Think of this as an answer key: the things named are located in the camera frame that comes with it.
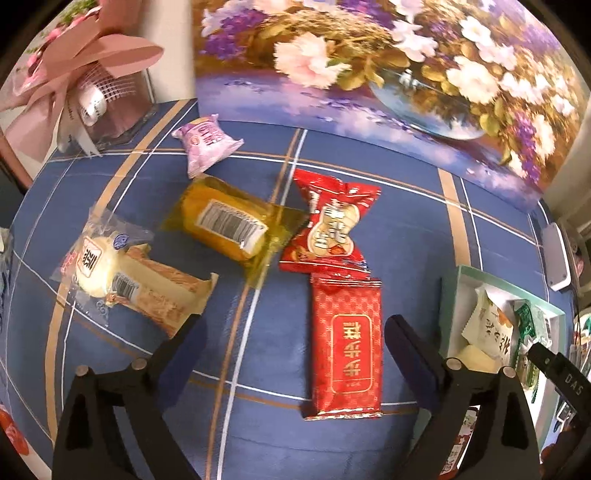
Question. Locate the dark red small snack packet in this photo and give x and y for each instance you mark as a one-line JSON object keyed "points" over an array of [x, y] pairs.
{"points": [[461, 438]]}

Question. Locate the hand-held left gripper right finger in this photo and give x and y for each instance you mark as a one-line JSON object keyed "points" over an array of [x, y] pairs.
{"points": [[408, 357]]}

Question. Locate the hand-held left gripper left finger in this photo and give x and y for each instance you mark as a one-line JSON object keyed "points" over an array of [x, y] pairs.
{"points": [[184, 355]]}

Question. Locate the red candy-shaped snack packet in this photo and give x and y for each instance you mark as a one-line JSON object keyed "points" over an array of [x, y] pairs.
{"points": [[330, 226]]}

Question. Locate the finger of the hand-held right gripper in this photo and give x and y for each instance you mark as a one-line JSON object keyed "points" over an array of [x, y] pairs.
{"points": [[545, 359]]}

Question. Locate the teal white shallow box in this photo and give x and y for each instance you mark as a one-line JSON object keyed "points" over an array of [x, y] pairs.
{"points": [[461, 314]]}

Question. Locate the yellow snack packet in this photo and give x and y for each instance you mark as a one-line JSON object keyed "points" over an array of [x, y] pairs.
{"points": [[226, 224]]}

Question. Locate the pink snack packet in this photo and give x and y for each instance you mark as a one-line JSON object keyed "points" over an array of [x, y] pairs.
{"points": [[205, 141]]}

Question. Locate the red rectangular snack packet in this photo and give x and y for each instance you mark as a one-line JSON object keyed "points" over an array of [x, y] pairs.
{"points": [[348, 350]]}

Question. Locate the dark green snack packet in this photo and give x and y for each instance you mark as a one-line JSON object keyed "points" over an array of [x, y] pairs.
{"points": [[531, 376]]}

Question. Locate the red white object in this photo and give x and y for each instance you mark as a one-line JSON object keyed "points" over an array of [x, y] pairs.
{"points": [[9, 434]]}

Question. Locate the clear packet white round cake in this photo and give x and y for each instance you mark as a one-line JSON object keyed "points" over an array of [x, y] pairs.
{"points": [[94, 263]]}

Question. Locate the blue plaid tablecloth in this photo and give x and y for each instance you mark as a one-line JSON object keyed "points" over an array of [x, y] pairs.
{"points": [[415, 207]]}

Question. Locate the beige pastry packet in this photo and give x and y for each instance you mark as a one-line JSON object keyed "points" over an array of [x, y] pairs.
{"points": [[157, 293]]}

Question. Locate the flower painting poster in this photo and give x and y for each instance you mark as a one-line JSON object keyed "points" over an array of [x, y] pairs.
{"points": [[392, 69]]}

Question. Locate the white snack packet black print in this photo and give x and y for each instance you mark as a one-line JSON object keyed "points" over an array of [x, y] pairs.
{"points": [[489, 330]]}

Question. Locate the pink flower bouquet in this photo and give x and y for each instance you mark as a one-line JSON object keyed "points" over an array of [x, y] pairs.
{"points": [[69, 69]]}

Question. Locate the pale green snack packet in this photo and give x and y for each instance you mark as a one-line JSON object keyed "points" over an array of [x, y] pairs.
{"points": [[531, 321]]}

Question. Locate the brown wooden furniture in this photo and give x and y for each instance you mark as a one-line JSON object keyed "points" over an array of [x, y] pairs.
{"points": [[11, 161]]}

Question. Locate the white power adapter box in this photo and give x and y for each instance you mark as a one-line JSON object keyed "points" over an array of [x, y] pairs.
{"points": [[556, 258]]}

